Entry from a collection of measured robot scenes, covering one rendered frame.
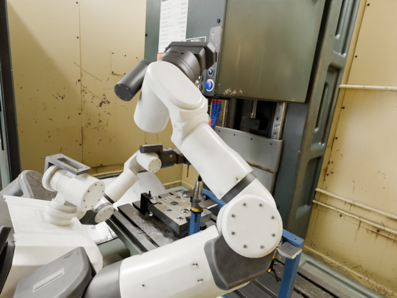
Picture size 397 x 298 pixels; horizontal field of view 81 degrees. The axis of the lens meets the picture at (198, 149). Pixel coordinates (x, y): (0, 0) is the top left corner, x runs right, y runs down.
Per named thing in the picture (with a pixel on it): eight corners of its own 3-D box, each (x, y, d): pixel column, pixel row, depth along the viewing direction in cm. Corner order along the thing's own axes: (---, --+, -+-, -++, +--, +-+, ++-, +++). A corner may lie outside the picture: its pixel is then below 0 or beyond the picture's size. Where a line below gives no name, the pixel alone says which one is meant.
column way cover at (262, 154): (263, 226, 137) (279, 141, 125) (207, 196, 171) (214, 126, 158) (267, 224, 141) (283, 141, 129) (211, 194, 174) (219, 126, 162)
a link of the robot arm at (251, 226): (309, 277, 28) (127, 352, 26) (276, 259, 40) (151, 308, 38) (267, 185, 31) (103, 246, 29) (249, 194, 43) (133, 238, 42)
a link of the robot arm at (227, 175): (211, 113, 36) (306, 214, 31) (210, 136, 46) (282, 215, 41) (156, 157, 34) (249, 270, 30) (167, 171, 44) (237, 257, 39)
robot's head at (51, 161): (66, 207, 48) (71, 174, 45) (35, 190, 50) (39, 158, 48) (90, 196, 53) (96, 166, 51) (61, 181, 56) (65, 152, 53)
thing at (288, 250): (290, 262, 63) (291, 259, 63) (273, 251, 67) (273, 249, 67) (301, 252, 68) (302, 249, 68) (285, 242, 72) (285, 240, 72)
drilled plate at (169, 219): (178, 234, 116) (179, 224, 115) (147, 209, 136) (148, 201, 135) (211, 220, 131) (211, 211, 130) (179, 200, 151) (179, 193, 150)
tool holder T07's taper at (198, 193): (205, 197, 94) (207, 181, 92) (197, 199, 91) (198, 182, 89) (198, 193, 97) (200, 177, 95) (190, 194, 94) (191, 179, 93)
